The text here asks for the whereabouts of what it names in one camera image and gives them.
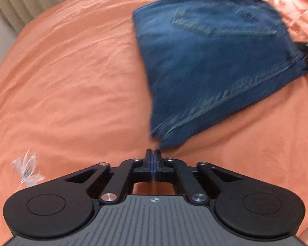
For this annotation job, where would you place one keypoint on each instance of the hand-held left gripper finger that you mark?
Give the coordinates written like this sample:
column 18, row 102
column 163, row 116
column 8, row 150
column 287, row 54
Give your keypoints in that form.
column 151, row 164
column 156, row 164

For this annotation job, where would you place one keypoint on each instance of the blue denim pants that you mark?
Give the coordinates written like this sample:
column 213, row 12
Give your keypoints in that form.
column 208, row 69

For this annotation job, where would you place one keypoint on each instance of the orange bed cover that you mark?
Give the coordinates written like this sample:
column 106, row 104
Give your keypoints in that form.
column 66, row 82

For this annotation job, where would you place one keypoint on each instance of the beige pleated curtain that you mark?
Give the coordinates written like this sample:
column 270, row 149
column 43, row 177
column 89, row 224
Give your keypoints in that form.
column 28, row 0

